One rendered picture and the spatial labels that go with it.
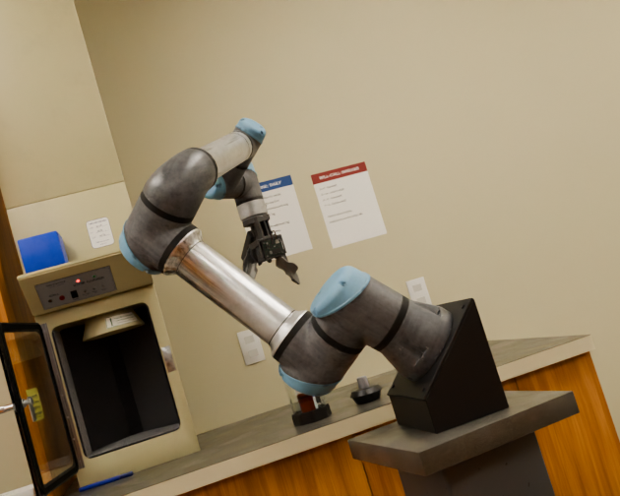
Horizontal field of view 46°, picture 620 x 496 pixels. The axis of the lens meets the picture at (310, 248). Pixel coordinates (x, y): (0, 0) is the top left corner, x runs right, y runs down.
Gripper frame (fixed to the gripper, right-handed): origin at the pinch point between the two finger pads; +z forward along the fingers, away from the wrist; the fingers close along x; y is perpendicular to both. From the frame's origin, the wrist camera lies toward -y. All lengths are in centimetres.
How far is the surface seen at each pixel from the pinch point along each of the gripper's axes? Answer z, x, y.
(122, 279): -15.3, -33.3, -17.4
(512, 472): 45, 2, 70
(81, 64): -78, -27, -21
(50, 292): -17, -51, -21
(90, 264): -20.7, -41.1, -14.0
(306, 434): 35.2, -9.2, 14.5
